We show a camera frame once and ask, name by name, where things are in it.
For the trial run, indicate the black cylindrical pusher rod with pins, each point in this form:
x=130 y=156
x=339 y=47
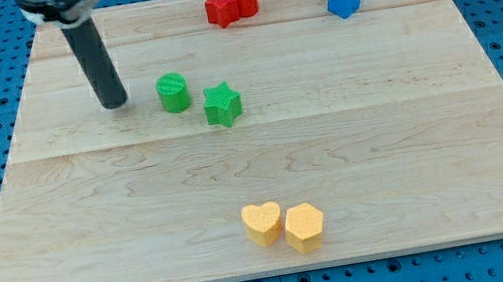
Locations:
x=91 y=54

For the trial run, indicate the green star block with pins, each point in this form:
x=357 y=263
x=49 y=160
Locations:
x=222 y=105

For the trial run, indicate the yellow heart block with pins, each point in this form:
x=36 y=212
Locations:
x=262 y=223

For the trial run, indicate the red star block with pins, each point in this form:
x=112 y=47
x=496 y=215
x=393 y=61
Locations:
x=222 y=12

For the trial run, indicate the yellow hexagon block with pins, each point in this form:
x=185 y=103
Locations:
x=304 y=227

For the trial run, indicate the green cylinder block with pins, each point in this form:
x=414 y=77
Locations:
x=173 y=92

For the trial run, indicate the wooden board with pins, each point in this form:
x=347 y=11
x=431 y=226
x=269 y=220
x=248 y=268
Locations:
x=390 y=122

